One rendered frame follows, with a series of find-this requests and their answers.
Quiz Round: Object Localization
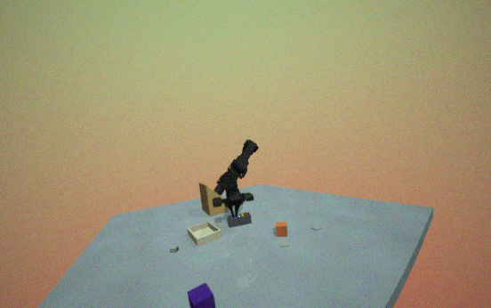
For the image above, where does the purple cube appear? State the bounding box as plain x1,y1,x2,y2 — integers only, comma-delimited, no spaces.
188,283,215,308

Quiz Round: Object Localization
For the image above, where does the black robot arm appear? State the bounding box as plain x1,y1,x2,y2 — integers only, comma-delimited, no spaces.
214,140,259,206

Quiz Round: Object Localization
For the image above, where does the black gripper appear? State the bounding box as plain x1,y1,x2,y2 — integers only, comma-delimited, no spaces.
213,185,254,217

